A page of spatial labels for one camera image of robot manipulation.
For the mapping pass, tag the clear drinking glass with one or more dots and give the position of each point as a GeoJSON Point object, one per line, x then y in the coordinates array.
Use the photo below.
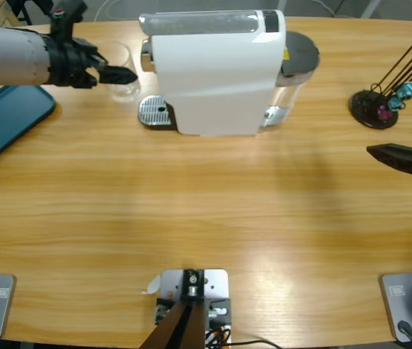
{"type": "Point", "coordinates": [122, 92]}

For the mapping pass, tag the black chair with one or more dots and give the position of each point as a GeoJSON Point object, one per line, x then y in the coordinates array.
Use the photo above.
{"type": "Point", "coordinates": [27, 7]}

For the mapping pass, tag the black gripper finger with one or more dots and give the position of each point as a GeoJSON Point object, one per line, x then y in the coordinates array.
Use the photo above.
{"type": "Point", "coordinates": [409, 161]}
{"type": "Point", "coordinates": [99, 57]}
{"type": "Point", "coordinates": [116, 75]}

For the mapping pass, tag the purple coffee capsule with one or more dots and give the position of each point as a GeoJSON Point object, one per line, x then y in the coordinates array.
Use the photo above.
{"type": "Point", "coordinates": [384, 113]}

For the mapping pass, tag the white capsule coffee machine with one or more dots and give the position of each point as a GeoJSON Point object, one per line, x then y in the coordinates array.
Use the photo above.
{"type": "Point", "coordinates": [213, 80]}

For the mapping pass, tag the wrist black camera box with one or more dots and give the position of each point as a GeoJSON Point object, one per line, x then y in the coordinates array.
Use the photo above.
{"type": "Point", "coordinates": [68, 18]}

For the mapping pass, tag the black capsule holder with rods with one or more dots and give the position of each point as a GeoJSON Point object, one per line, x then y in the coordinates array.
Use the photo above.
{"type": "Point", "coordinates": [367, 112]}

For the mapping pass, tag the white paper tab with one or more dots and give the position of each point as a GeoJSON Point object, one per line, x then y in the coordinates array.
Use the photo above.
{"type": "Point", "coordinates": [151, 287]}

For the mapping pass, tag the grey metal leg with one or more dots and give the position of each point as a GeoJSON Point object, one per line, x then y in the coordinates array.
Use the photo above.
{"type": "Point", "coordinates": [371, 7]}

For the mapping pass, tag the teal plastic tray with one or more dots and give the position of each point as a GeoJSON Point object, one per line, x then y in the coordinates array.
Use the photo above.
{"type": "Point", "coordinates": [6, 120]}

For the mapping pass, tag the silver coffee machine lever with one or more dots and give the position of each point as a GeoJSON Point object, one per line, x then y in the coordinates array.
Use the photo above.
{"type": "Point", "coordinates": [198, 22]}

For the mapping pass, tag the clear water tank black lid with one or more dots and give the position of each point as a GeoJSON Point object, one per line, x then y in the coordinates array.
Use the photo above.
{"type": "Point", "coordinates": [300, 51]}

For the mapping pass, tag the dark camera post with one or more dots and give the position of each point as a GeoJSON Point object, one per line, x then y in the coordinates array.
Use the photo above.
{"type": "Point", "coordinates": [184, 327]}

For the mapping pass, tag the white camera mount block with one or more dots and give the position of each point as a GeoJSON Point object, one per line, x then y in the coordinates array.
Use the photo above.
{"type": "Point", "coordinates": [214, 281]}

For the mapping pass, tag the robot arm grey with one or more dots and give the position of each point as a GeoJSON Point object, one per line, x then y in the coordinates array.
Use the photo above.
{"type": "Point", "coordinates": [6, 54]}

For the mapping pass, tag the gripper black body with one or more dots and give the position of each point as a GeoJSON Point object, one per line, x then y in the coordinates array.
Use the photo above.
{"type": "Point", "coordinates": [73, 65]}

